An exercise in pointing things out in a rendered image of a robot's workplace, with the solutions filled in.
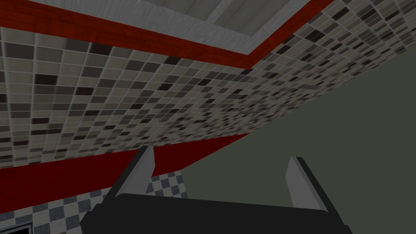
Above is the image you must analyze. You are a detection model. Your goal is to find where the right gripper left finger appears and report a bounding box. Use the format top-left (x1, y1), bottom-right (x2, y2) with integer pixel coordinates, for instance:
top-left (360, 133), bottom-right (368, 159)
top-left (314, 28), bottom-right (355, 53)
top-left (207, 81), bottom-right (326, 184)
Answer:
top-left (105, 146), bottom-right (155, 199)

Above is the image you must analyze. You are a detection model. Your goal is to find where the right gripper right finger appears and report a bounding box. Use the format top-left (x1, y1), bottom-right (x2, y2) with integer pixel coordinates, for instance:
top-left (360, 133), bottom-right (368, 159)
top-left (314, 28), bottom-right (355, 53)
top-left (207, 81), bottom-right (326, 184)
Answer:
top-left (286, 156), bottom-right (329, 213)

